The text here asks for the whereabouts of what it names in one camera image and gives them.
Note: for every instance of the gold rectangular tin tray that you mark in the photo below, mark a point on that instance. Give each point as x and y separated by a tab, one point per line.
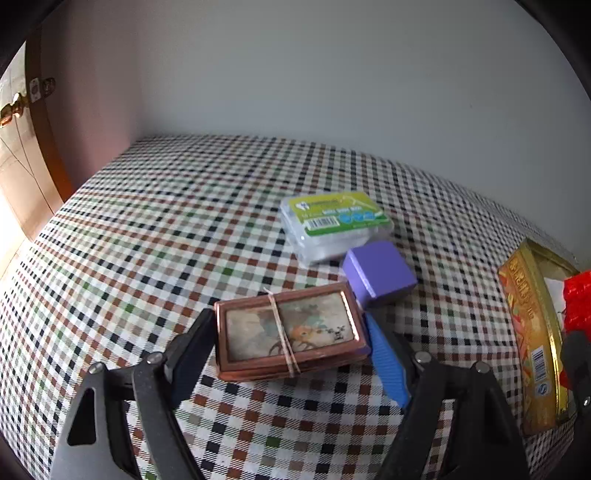
533	279

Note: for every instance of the brass door knob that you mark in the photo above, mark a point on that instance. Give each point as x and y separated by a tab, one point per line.
13	110

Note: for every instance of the red toy building block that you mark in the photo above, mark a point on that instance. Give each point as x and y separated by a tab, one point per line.
576	321

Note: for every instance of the checkered tablecloth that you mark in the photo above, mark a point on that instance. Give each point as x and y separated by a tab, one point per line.
175	224

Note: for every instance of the clear floss pick box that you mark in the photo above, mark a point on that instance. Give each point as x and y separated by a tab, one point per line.
325	226

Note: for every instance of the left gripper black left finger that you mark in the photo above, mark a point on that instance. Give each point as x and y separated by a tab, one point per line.
187	355

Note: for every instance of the wooden door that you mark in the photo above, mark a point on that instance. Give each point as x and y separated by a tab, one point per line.
34	181

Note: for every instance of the purple cube block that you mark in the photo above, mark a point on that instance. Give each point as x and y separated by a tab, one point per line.
378	274

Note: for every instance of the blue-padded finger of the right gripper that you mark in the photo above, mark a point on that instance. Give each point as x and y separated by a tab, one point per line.
579	373

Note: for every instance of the copper framed picture tin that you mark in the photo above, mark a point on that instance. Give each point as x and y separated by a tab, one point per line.
286	334

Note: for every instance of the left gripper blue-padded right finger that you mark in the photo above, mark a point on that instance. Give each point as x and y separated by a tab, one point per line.
392	359

